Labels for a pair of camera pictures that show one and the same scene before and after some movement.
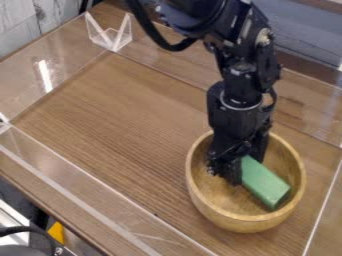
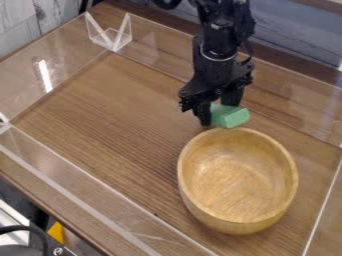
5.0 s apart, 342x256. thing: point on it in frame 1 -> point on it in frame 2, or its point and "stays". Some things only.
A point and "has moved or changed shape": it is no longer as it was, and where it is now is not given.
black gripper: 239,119 -> 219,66
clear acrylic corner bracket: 110,39 stays
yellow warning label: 58,232 stays
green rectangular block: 262,182 has moved or changed shape
